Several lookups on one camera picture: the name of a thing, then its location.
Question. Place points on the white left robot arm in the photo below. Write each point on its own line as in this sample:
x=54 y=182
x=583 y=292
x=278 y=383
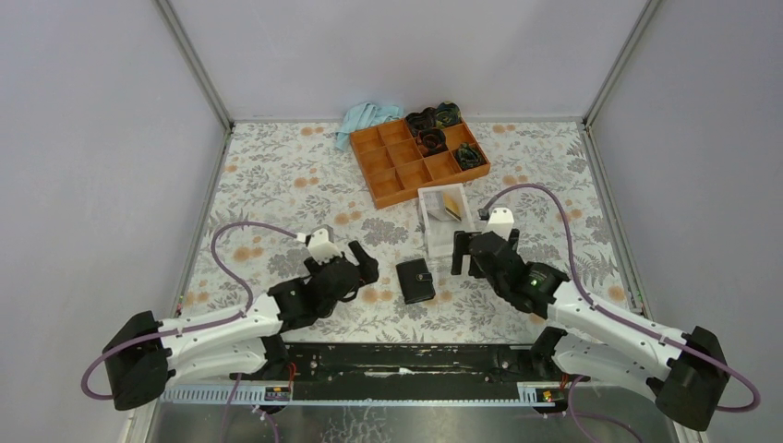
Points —
x=148 y=356

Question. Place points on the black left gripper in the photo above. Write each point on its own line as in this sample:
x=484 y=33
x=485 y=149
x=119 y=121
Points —
x=367 y=267

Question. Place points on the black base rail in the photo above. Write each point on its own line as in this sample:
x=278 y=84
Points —
x=410 y=372

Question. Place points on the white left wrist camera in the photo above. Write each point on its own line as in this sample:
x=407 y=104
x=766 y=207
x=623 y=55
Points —
x=319 y=244

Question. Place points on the black leather card holder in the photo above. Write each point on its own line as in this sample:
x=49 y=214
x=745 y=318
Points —
x=416 y=281

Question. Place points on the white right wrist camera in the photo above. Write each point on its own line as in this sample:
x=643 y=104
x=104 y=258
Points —
x=498 y=221

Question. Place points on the stack of cards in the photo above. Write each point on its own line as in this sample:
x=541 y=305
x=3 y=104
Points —
x=433 y=202

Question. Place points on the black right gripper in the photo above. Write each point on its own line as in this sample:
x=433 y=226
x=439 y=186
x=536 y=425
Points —
x=461 y=239

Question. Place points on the dark rolled sock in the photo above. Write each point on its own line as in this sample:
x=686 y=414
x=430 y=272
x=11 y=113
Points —
x=420 y=121
x=447 y=114
x=431 y=141
x=468 y=156

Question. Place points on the orange compartment tray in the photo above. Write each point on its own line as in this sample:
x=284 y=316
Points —
x=394 y=168

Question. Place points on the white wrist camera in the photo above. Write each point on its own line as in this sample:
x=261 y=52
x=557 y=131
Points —
x=498 y=221
x=319 y=244

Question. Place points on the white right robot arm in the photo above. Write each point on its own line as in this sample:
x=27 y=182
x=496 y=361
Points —
x=680 y=372

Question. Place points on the floral patterned table mat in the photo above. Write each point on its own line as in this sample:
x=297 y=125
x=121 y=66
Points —
x=280 y=179

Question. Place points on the light blue cloth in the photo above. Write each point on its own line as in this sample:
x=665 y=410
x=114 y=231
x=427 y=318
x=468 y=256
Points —
x=363 y=116

